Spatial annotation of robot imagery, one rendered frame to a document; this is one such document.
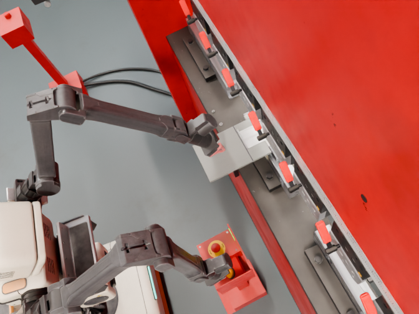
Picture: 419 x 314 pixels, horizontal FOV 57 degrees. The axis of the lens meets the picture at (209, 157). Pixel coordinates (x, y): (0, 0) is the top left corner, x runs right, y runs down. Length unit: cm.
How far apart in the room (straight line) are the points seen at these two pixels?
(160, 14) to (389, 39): 166
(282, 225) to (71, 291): 78
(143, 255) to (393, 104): 66
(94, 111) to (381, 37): 84
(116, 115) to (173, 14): 101
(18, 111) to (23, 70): 45
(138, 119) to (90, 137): 188
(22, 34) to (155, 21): 107
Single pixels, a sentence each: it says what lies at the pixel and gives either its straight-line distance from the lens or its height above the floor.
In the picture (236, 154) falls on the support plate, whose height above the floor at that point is 100.
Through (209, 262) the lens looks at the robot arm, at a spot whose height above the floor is 100.
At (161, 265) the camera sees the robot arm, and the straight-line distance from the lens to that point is 98.
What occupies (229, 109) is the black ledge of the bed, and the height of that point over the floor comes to 87.
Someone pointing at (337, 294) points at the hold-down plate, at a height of 91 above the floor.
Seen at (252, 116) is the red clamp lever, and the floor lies 131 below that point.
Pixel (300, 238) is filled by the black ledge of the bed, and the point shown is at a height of 88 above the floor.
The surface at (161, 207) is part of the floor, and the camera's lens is 259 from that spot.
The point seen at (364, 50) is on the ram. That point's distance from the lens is 53.
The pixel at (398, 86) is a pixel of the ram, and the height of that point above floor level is 194.
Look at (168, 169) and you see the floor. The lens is 269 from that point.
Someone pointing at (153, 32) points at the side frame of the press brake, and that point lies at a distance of 210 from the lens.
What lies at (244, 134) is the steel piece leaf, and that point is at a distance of 154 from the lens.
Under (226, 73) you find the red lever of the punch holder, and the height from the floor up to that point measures 131.
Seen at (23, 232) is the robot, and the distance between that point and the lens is 127.
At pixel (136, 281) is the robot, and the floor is 28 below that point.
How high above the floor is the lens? 233
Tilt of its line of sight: 61 degrees down
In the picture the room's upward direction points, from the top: 23 degrees counter-clockwise
